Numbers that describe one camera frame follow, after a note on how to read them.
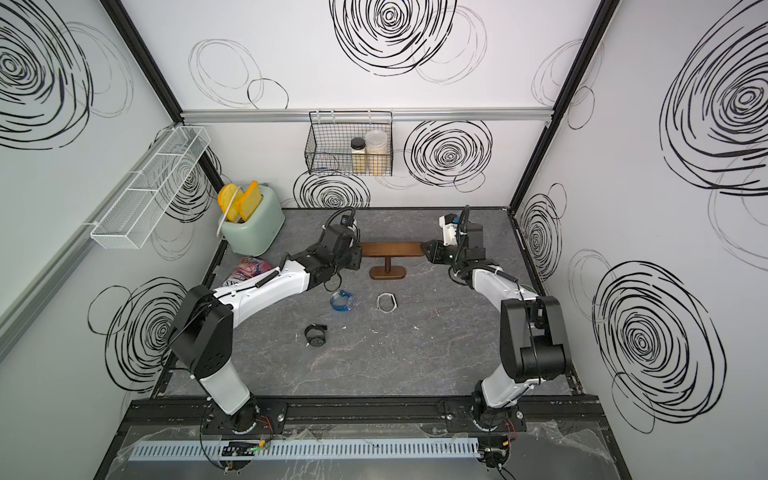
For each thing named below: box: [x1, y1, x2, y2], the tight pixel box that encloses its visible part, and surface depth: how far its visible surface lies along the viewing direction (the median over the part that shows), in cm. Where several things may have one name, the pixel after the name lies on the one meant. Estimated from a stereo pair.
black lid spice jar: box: [350, 137, 367, 175], surface depth 88 cm
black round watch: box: [304, 323, 328, 347], surface depth 86 cm
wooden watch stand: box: [360, 242, 424, 280], surface depth 92 cm
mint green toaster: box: [221, 185, 285, 257], surface depth 101 cm
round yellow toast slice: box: [218, 183, 238, 213], surface depth 96 cm
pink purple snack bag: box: [222, 257, 273, 287], surface depth 101 cm
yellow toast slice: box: [236, 181, 264, 222], surface depth 98 cm
